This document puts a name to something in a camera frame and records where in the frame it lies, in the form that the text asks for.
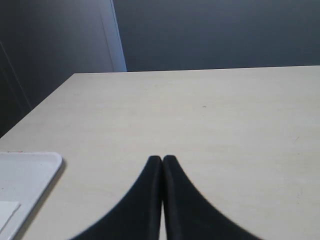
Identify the white plastic tray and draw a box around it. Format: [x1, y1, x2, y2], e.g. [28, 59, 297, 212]
[0, 152, 63, 240]

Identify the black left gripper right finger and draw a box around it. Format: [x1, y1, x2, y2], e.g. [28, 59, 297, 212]
[162, 155, 259, 240]

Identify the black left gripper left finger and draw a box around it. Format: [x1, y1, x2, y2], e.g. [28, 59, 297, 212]
[73, 155, 163, 240]

